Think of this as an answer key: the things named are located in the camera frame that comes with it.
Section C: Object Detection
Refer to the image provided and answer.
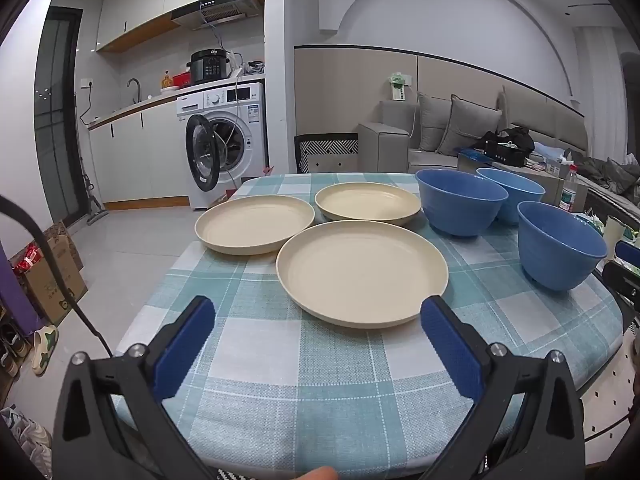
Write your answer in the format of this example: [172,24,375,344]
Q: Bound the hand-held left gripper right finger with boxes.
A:
[419,296,586,480]

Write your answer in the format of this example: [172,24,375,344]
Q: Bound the clear water bottle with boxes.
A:
[559,164,580,213]

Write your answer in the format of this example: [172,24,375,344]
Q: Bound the green white wall holder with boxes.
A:
[386,72,412,104]

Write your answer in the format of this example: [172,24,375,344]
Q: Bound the dark glass door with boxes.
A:
[35,6,86,231]

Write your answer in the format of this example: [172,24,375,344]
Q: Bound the purple mat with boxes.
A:
[0,240,39,337]

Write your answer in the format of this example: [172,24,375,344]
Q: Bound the range hood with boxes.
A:
[171,0,266,32]

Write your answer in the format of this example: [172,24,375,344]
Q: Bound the black pressure cooker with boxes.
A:
[186,49,232,86]

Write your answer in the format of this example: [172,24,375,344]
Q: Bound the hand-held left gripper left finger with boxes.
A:
[52,296,217,480]

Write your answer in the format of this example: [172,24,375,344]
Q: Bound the dark blanket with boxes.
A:
[585,155,640,197]

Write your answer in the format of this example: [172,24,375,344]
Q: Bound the blue bowl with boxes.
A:
[475,167,546,226]
[517,201,608,292]
[415,168,509,237]

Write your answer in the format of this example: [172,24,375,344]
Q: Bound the cream green slipper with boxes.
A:
[31,325,60,377]

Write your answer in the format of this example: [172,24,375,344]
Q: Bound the white washing machine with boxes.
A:
[176,81,271,211]

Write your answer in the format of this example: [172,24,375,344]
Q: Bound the light blue towel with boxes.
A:
[532,142,567,162]

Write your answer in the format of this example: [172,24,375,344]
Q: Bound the white wall cabinet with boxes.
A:
[96,0,286,54]

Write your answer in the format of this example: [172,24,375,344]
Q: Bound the grey sofa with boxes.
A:
[357,82,640,201]

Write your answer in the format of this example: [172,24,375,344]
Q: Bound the stick vacuum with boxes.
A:
[80,157,109,226]

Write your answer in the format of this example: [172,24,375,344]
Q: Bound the black box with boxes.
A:
[484,141,527,167]

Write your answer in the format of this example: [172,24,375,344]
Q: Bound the white kitchen base cabinet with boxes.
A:
[87,92,193,211]

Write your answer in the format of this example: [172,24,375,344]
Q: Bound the teal checkered tablecloth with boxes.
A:
[112,172,626,477]

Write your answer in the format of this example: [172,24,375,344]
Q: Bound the cream cup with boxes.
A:
[602,215,627,252]

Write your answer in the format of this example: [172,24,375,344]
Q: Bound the brown cardboard box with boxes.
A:
[22,220,89,326]

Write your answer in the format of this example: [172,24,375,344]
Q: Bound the black white patterned chair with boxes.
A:
[294,133,360,174]

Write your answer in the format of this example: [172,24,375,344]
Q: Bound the person's left hand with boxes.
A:
[295,466,341,480]

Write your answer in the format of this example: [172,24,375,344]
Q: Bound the cream plate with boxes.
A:
[276,220,449,328]
[194,194,316,256]
[314,183,422,226]

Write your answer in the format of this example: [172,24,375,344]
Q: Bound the black clothing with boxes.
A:
[472,126,536,153]

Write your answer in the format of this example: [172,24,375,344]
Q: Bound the red packet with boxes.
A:
[12,242,44,274]

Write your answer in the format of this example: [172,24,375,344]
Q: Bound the grey pillow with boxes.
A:
[417,92,454,153]
[437,94,503,157]

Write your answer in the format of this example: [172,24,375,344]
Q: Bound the grey sneaker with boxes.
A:
[0,405,54,480]

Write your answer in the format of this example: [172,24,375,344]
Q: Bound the black cable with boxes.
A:
[0,195,114,359]

